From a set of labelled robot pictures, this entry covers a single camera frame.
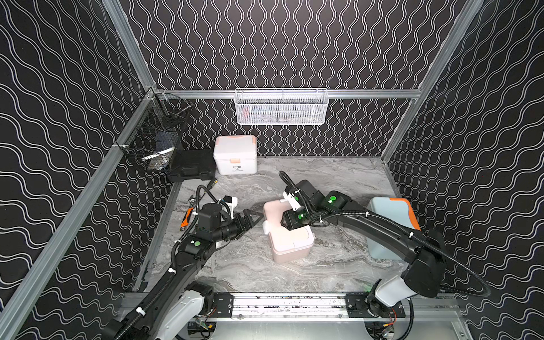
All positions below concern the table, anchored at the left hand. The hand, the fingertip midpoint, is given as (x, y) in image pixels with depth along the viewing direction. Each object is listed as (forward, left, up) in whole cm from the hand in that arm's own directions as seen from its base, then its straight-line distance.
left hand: (258, 217), depth 74 cm
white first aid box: (+38, +16, -7) cm, 42 cm away
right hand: (+2, -10, -4) cm, 11 cm away
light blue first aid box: (+10, -54, -5) cm, 55 cm away
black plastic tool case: (+43, +45, -22) cm, 66 cm away
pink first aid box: (-7, -11, -5) cm, 14 cm away
